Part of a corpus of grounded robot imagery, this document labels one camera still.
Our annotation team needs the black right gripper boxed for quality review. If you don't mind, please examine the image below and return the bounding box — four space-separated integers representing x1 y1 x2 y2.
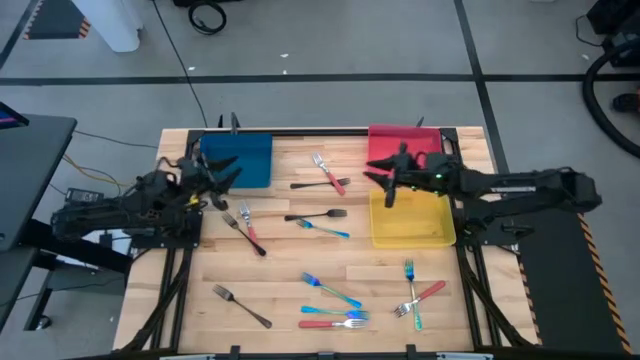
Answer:
363 142 434 209

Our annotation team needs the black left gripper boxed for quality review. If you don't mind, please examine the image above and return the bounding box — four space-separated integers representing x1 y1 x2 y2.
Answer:
177 153 243 211

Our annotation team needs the red handled silver fork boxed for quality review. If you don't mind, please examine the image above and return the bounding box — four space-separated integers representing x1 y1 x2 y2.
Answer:
311 152 347 197
238 201 262 254
393 279 447 319
298 318 369 330

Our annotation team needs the iridescent blue fork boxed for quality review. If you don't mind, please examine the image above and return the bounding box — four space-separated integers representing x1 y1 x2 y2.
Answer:
301 271 363 310
295 218 351 240
403 259 425 333
300 305 371 322

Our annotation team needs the black fork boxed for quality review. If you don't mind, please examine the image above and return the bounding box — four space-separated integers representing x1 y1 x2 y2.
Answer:
221 212 268 258
284 208 348 223
212 283 274 330

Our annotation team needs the blue plastic bin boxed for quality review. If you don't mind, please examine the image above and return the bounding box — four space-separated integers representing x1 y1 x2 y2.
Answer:
199 132 274 190

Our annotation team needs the red plastic bin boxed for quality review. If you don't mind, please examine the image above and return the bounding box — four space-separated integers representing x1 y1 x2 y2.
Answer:
367 124 444 179

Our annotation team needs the yellow plastic bin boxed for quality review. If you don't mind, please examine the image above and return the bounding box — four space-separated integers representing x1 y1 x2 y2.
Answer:
368 188 457 250

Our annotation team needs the white flat box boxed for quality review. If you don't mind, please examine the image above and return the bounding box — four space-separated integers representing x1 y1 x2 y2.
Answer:
102 228 135 249

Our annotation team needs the black power adapter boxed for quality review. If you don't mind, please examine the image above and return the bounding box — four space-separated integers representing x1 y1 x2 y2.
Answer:
64 187 105 205

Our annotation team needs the black desk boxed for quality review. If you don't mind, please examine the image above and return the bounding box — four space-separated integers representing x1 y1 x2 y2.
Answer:
0 113 134 334

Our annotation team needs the black hazard striped floor mat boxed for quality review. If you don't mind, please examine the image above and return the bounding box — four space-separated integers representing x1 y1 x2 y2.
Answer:
22 0 93 41
514 199 635 356

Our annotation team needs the monitor with lit screen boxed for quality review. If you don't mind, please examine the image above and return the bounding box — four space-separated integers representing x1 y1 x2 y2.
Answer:
0 101 30 131

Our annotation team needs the small black orange device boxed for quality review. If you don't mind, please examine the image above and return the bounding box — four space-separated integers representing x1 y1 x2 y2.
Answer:
612 88 640 114

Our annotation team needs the black equipment case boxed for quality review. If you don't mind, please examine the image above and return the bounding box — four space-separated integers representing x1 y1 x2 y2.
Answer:
584 0 640 69

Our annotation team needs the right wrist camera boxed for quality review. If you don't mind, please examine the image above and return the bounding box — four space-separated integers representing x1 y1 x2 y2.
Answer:
425 152 449 174

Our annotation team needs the black metal table frame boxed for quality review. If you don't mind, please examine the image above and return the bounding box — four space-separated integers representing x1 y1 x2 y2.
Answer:
117 113 539 360

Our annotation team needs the thin grey floor cable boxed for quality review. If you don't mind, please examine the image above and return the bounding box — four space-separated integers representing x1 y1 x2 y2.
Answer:
73 129 159 150

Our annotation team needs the long black floor cable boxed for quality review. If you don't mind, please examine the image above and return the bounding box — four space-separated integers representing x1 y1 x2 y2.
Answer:
151 0 209 129

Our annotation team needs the yellow cable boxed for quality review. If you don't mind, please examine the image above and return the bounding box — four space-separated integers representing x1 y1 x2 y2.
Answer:
62 153 124 190

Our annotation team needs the coiled black cable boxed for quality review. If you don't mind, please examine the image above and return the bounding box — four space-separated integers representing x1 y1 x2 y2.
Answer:
187 0 229 36

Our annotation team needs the white post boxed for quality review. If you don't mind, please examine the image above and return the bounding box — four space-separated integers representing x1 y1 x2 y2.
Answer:
69 0 145 54

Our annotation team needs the thick black hose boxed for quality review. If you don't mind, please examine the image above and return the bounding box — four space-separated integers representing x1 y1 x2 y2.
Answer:
582 37 640 161

